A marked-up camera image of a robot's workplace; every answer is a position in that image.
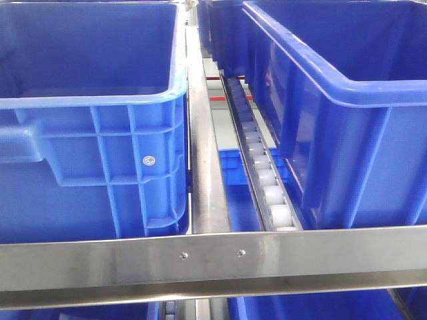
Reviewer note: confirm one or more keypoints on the white roller conveyor track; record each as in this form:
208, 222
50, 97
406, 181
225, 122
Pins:
271, 200

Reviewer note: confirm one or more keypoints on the stainless steel tall rack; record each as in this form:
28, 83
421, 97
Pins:
211, 263

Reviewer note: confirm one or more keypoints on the blue crate top left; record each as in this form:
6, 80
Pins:
93, 120

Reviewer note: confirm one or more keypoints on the blue crate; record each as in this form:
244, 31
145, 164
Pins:
93, 120
342, 88

